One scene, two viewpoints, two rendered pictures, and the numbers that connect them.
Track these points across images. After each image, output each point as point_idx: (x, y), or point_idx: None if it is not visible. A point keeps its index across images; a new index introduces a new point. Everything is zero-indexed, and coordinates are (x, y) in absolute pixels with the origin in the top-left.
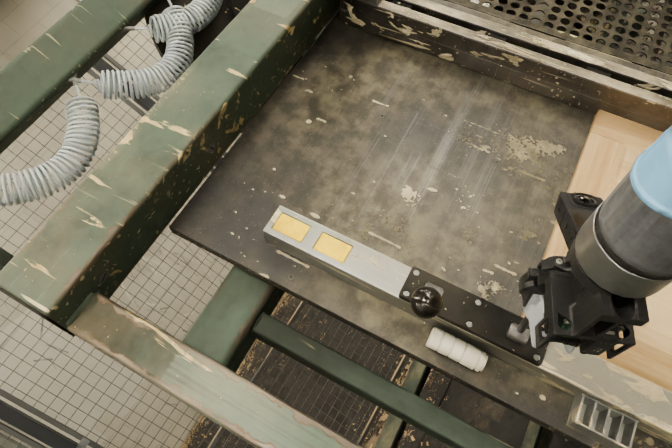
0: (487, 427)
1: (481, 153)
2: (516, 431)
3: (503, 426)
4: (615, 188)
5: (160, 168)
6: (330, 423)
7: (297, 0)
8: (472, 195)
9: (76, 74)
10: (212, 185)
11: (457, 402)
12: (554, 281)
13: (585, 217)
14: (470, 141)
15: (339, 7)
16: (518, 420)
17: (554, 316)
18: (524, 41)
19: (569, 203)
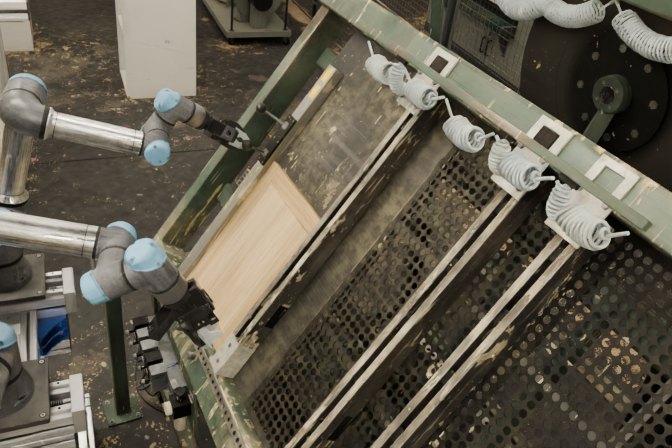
0: (522, 378)
1: (336, 166)
2: (499, 389)
3: (512, 386)
4: (188, 100)
5: (345, 15)
6: (652, 298)
7: None
8: (322, 157)
9: None
10: (366, 43)
11: (568, 377)
12: (218, 118)
13: (221, 127)
14: (343, 162)
15: (646, 153)
16: (507, 395)
17: (213, 116)
18: (355, 189)
19: (228, 127)
